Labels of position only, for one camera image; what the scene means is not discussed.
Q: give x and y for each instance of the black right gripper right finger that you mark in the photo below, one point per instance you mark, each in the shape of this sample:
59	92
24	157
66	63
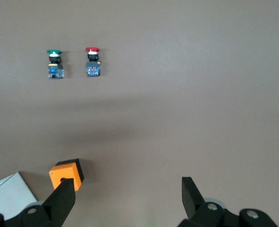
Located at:
193	201

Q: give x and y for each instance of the red mushroom push button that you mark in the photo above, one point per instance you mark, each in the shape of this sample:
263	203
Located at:
92	68

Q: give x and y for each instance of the orange button box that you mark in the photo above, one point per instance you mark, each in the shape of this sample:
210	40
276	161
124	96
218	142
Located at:
63	173

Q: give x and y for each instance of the white drawer cabinet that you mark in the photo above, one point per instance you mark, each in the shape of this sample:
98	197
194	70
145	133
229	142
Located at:
7	196

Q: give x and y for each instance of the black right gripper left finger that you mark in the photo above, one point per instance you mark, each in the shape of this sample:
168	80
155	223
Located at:
59	203

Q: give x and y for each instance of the green mushroom push button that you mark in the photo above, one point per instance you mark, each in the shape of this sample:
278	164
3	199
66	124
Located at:
54	71

